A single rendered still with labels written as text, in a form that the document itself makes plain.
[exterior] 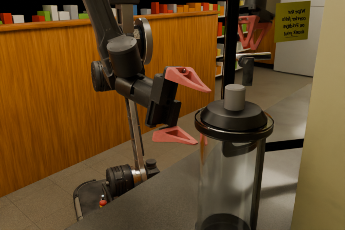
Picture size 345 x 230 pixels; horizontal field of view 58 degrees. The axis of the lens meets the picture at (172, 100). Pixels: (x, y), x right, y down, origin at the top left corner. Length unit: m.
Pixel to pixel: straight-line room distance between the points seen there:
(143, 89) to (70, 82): 1.93
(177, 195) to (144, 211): 0.08
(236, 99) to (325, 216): 0.25
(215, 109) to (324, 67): 0.17
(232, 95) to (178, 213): 0.28
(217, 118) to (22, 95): 2.02
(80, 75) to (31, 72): 0.39
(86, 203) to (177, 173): 1.18
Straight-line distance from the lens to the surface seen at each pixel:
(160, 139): 0.57
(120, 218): 0.62
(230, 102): 0.42
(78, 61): 2.50
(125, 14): 1.29
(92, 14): 0.68
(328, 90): 0.49
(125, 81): 0.62
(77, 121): 2.61
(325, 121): 0.50
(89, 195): 1.91
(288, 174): 0.77
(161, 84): 0.54
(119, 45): 0.59
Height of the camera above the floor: 1.33
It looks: 19 degrees down
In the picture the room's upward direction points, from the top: straight up
